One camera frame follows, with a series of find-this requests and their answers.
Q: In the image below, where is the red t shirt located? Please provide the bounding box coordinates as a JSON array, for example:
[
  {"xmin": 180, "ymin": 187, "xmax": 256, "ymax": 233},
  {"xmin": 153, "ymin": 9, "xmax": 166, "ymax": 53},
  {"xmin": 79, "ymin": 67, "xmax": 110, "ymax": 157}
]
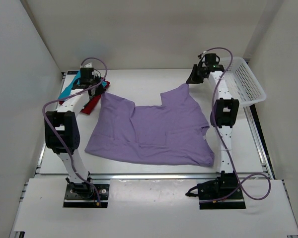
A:
[{"xmin": 58, "ymin": 80, "xmax": 110, "ymax": 117}]

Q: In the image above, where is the teal t shirt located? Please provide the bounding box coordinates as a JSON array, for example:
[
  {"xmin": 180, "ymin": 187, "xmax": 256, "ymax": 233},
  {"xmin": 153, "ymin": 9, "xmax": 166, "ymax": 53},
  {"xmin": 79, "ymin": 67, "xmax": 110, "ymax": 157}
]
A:
[{"xmin": 58, "ymin": 69, "xmax": 109, "ymax": 100}]

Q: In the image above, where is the lilac t shirt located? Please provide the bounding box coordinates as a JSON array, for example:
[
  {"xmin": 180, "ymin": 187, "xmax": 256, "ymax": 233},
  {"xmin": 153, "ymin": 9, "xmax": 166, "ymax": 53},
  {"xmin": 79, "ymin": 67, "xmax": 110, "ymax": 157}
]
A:
[{"xmin": 85, "ymin": 84, "xmax": 215, "ymax": 167}]

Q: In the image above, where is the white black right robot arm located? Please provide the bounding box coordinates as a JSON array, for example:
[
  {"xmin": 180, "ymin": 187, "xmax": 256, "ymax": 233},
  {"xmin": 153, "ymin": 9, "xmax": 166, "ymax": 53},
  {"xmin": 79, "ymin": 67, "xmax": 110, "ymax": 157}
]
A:
[{"xmin": 186, "ymin": 53, "xmax": 243, "ymax": 203}]

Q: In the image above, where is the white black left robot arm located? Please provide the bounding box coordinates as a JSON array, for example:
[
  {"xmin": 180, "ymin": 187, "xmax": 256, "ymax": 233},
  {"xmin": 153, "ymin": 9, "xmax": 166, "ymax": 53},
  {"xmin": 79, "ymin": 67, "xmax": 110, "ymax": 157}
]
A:
[{"xmin": 43, "ymin": 64, "xmax": 105, "ymax": 200}]

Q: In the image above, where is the blue label sticker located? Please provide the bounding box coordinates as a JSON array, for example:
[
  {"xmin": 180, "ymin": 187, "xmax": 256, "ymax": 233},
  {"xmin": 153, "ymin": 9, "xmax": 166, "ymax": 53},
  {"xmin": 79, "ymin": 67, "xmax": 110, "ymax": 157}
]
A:
[{"xmin": 67, "ymin": 70, "xmax": 78, "ymax": 75}]

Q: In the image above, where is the white plastic basket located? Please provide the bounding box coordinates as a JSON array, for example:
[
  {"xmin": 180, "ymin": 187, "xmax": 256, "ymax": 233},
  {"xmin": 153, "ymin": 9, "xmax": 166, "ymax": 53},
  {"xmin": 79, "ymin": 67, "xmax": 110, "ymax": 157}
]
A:
[{"xmin": 220, "ymin": 57, "xmax": 267, "ymax": 107}]

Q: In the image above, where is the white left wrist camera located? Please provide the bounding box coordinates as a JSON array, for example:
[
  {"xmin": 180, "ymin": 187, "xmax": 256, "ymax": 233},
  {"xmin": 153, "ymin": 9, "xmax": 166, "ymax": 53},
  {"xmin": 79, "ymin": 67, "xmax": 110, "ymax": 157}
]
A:
[{"xmin": 82, "ymin": 62, "xmax": 93, "ymax": 68}]

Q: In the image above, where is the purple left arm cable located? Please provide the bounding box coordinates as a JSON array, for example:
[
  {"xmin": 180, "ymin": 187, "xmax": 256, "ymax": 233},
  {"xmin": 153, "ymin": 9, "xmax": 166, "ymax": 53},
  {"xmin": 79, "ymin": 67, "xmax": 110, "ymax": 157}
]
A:
[{"xmin": 41, "ymin": 57, "xmax": 109, "ymax": 203}]

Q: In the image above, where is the aluminium table rail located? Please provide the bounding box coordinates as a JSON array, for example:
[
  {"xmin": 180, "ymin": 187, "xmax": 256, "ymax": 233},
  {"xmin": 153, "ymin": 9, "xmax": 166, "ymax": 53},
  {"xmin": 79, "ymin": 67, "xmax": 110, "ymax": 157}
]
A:
[{"xmin": 91, "ymin": 173, "xmax": 216, "ymax": 180}]

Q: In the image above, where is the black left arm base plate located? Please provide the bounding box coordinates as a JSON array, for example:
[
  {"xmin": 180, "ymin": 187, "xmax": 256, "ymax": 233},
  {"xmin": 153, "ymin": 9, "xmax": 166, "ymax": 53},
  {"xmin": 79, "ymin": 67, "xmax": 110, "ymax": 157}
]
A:
[{"xmin": 63, "ymin": 179, "xmax": 110, "ymax": 208}]

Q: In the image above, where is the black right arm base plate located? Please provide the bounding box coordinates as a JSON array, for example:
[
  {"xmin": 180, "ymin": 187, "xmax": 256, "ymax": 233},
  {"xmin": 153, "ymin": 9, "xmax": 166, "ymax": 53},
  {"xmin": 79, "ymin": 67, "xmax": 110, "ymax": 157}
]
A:
[{"xmin": 185, "ymin": 179, "xmax": 246, "ymax": 210}]

